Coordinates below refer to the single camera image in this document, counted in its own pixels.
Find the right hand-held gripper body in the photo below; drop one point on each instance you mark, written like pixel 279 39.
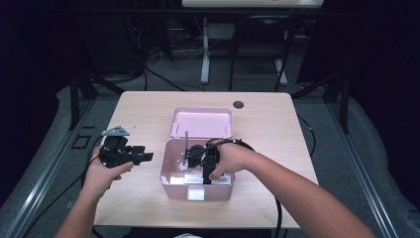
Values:
pixel 198 155

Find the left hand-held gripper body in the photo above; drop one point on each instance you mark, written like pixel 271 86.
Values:
pixel 114 153

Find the person's left hand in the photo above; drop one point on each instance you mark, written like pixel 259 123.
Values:
pixel 99 178

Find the person's right hand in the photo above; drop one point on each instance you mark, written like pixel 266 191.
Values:
pixel 236 158

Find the black square floor plate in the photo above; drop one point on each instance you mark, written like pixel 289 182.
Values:
pixel 81 141

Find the person's dark clothing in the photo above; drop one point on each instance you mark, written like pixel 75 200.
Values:
pixel 224 233

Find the dark round table grommet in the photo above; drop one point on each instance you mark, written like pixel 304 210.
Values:
pixel 238 104

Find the black metal stand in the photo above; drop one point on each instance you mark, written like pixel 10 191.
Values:
pixel 75 99
pixel 343 99

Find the white desk leg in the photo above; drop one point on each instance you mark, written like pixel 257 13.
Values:
pixel 281 72
pixel 205 53

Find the black chair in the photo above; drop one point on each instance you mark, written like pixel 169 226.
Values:
pixel 264 39

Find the grey metal table bracket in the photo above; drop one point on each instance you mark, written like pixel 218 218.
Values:
pixel 69 204

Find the aluminium floor rail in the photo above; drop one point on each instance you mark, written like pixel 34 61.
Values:
pixel 43 185
pixel 369 165

